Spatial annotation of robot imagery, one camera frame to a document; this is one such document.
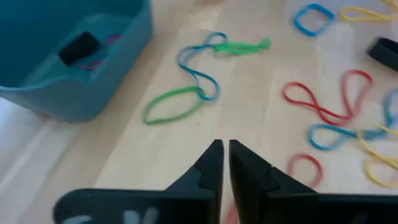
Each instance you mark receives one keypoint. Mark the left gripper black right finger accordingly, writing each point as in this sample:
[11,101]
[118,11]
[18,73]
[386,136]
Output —
[255,193]

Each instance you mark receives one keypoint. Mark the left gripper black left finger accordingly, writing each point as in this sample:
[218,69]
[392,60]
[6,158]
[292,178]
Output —
[205,186]

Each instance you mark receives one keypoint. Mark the long blue rubber band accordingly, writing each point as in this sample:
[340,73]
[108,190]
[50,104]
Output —
[311,138]
[199,74]

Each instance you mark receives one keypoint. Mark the yellow rubber band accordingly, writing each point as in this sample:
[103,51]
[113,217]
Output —
[342,14]
[367,169]

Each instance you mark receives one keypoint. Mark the bright green rubber band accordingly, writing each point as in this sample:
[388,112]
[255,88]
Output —
[242,47]

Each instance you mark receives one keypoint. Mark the small blue rubber band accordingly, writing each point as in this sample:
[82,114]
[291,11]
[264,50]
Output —
[297,22]

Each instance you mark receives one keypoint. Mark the wide black rubber band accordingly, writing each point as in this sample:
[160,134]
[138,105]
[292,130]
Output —
[79,48]

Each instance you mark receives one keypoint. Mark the black round cup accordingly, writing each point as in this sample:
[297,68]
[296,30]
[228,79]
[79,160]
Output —
[385,53]

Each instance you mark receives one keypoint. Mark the teal plastic bin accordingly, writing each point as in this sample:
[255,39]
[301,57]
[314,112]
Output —
[31,93]

